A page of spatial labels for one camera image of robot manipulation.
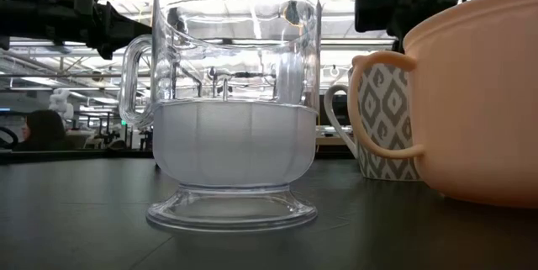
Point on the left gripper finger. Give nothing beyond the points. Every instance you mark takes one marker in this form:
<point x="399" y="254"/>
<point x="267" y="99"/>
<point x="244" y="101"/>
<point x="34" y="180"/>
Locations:
<point x="130" y="30"/>

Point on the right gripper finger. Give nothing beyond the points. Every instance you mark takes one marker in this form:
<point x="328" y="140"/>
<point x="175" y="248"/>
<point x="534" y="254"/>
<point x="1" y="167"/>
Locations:
<point x="376" y="9"/>

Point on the grey patterned white mug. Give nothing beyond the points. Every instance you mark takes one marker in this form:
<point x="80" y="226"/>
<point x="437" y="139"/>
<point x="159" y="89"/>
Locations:
<point x="384" y="106"/>

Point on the large peach mug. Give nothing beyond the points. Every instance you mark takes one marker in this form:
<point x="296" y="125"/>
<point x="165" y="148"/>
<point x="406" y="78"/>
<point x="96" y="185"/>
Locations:
<point x="483" y="114"/>

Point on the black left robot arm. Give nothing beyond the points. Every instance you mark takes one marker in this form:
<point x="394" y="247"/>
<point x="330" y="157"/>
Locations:
<point x="21" y="13"/>

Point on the white robot figure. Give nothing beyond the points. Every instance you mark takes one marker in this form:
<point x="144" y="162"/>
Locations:
<point x="61" y="102"/>

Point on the seated person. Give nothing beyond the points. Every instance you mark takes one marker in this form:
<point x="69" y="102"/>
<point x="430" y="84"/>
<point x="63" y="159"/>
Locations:
<point x="44" y="131"/>

